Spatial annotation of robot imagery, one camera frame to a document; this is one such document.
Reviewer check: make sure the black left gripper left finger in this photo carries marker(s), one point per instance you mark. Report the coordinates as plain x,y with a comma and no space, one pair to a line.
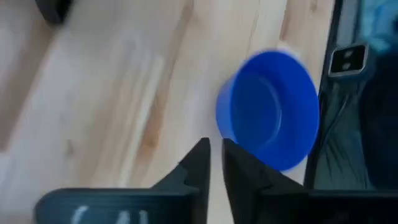
199,168

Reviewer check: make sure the purple bowl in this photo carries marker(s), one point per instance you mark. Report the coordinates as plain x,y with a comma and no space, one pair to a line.
267,109

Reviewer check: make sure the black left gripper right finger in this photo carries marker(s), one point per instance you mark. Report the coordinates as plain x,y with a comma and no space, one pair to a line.
242,177

